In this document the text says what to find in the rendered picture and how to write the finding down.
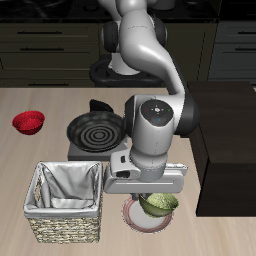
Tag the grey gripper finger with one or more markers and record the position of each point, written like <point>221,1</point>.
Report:
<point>135,197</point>

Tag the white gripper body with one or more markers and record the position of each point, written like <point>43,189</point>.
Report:
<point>143,186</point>

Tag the green bowl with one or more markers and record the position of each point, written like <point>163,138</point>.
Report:
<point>159,204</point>

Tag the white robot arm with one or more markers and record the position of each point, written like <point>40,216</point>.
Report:
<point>143,60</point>

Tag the white plate with red rim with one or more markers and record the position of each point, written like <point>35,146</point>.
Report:
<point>143,220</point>

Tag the dark grey stove plate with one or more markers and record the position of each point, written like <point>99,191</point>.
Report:
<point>96,154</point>

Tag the red fluted bowl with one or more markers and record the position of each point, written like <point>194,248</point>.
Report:
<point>28,122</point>

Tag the wicker basket with white liner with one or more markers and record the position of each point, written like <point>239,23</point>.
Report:
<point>64,200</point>

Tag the black frying pan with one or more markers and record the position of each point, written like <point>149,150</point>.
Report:
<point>96,131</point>

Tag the dark wooden cabinet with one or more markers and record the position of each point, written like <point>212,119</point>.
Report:
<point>223,143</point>

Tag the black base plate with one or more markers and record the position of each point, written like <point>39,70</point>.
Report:
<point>116,77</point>

